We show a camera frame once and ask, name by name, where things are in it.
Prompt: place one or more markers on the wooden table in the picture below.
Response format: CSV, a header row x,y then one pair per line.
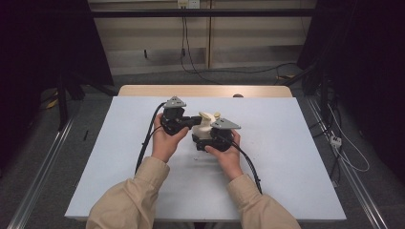
x,y
191,90

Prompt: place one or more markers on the black metal stand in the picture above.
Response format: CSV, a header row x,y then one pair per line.
x,y
62,105

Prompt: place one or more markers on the black horizontal metal bar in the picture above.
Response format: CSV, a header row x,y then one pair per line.
x,y
197,13

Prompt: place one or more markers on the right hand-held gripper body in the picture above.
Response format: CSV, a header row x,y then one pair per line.
x,y
223,140

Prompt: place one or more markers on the white table board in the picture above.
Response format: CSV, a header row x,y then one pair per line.
x,y
280,152

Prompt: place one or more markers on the metal floor rail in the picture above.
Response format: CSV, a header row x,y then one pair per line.
x,y
356,178
38,171

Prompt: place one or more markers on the black curtain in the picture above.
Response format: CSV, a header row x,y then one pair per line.
x,y
41,47
366,63

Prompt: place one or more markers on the wooden vertical strip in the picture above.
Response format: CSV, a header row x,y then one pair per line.
x,y
208,38

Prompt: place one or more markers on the white wall socket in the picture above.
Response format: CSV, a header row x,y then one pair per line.
x,y
188,3

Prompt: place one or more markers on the person's right hand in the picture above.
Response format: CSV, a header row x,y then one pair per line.
x,y
230,160

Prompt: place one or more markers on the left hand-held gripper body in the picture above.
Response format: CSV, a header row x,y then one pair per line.
x,y
173,119

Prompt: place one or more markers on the glass jar with cream lid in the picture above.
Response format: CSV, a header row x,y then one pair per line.
x,y
204,127

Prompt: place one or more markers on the small black stick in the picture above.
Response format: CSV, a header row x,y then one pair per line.
x,y
85,135

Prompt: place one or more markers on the white power strip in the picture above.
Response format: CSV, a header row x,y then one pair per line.
x,y
335,141

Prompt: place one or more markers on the small black wall clip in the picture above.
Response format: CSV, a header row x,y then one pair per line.
x,y
145,54

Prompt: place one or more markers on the person's left hand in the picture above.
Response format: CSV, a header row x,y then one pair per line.
x,y
164,146

